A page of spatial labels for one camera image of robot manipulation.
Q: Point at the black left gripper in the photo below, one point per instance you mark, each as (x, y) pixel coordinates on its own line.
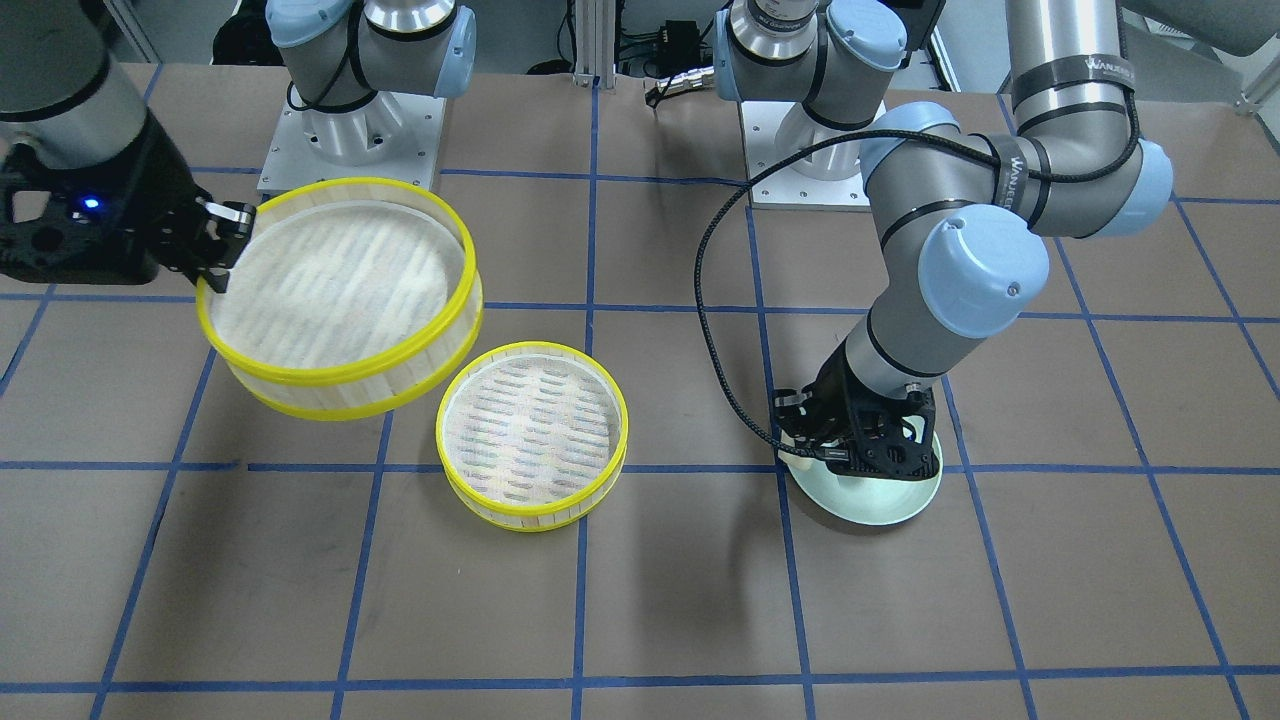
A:
(836, 395)

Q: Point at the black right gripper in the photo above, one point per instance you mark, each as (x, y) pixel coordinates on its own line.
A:
(158, 190)

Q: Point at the yellow steamer layer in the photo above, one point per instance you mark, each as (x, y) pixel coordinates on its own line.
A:
(354, 297)
(532, 436)

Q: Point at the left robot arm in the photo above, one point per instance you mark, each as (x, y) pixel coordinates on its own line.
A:
(960, 219)

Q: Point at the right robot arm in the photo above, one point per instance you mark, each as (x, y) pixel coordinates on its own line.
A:
(65, 95)

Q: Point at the light green plate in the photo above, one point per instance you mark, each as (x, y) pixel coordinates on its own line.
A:
(868, 501)

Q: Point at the aluminium frame post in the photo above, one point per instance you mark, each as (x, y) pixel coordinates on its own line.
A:
(595, 43)

